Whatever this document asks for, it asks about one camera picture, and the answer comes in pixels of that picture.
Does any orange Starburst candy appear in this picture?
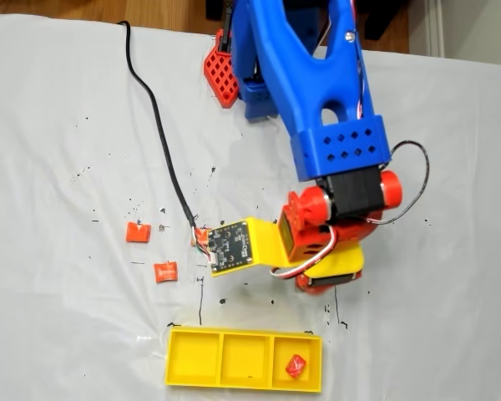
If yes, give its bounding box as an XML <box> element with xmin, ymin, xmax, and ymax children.
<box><xmin>153</xmin><ymin>259</ymin><xmax>180</xmax><ymax>284</ymax></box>
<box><xmin>124</xmin><ymin>221</ymin><xmax>152</xmax><ymax>243</ymax></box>
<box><xmin>191</xmin><ymin>227</ymin><xmax>212</xmax><ymax>247</ymax></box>

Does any black table clamp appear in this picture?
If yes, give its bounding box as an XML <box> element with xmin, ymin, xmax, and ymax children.
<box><xmin>217</xmin><ymin>2</ymin><xmax>235</xmax><ymax>54</ymax></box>

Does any red Starburst candy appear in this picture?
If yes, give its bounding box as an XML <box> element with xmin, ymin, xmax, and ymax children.
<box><xmin>284</xmin><ymin>354</ymin><xmax>308</xmax><ymax>378</ymax></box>

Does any white table cover sheet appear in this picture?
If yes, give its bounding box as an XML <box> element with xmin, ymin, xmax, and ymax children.
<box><xmin>0</xmin><ymin>12</ymin><xmax>501</xmax><ymax>401</ymax></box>

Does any black red looped servo wire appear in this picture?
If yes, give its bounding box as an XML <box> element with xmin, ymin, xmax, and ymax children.
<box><xmin>361</xmin><ymin>140</ymin><xmax>430</xmax><ymax>227</ymax></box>

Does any white red servo wire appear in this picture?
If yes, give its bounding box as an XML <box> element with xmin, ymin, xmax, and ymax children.
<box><xmin>269</xmin><ymin>225</ymin><xmax>339</xmax><ymax>279</ymax></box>

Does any white baseboard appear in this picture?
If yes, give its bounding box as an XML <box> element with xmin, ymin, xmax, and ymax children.
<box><xmin>424</xmin><ymin>0</ymin><xmax>447</xmax><ymax>58</ymax></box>

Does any black camera cable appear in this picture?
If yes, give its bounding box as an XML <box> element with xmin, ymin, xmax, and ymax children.
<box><xmin>115</xmin><ymin>19</ymin><xmax>214</xmax><ymax>268</ymax></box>

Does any yellow three-compartment box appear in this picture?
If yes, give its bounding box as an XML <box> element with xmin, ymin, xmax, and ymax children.
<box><xmin>163</xmin><ymin>325</ymin><xmax>323</xmax><ymax>394</ymax></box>

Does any camera board on yellow mount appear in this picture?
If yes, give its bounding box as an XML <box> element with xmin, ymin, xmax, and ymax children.
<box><xmin>206</xmin><ymin>216</ymin><xmax>296</xmax><ymax>277</ymax></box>

